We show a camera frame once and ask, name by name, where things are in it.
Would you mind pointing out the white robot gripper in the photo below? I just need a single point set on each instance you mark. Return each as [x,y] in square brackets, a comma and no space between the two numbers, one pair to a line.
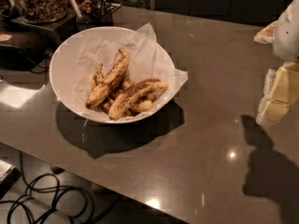
[287,32]

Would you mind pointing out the spotted banana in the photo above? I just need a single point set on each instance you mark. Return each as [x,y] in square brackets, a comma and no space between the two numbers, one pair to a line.
[110,81]
[130,96]

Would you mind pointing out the lower right banana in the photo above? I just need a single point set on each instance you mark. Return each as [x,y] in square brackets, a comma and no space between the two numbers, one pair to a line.
[141,106]

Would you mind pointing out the middle hidden banana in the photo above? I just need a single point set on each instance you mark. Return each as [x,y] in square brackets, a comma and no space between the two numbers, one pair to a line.
[127,83]

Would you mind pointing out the small banana at left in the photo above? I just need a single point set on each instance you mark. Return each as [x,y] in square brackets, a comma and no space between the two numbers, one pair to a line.
[98,76]

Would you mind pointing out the white bowl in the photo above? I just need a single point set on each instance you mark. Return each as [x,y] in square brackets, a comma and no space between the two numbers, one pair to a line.
[61,75]

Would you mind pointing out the white paper liner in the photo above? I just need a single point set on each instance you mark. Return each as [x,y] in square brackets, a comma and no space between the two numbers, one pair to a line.
[148,59]

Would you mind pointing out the black stand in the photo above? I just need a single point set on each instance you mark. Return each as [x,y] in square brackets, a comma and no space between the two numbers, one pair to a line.
[57,32]

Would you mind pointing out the glass jar of nuts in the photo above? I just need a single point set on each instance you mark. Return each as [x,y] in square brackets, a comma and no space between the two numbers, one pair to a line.
[42,11]

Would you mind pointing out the black device at left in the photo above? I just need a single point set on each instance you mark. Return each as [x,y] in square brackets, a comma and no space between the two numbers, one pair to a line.
[21,51]

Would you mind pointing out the grey box on floor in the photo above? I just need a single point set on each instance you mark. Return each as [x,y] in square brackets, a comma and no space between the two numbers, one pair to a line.
[9,175]

